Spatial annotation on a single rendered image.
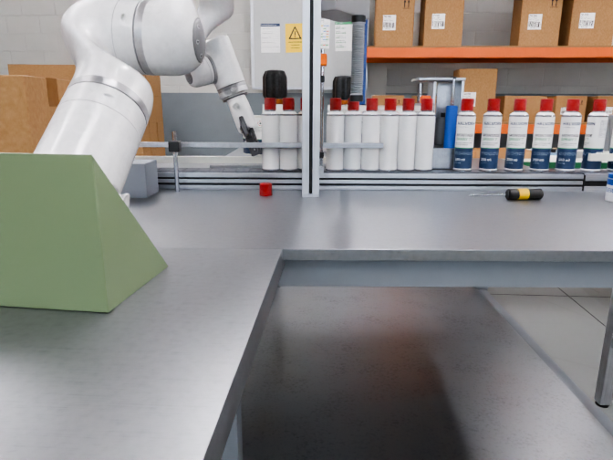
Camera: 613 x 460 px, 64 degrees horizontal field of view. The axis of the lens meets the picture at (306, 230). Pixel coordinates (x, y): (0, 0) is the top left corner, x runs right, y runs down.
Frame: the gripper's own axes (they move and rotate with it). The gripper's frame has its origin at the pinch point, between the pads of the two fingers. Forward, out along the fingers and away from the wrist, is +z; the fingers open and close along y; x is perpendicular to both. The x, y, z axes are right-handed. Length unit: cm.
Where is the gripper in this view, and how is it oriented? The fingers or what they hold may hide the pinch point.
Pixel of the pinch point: (254, 148)
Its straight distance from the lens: 145.8
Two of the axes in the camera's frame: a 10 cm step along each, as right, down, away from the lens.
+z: 3.4, 9.1, 2.3
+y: 0.1, -2.4, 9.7
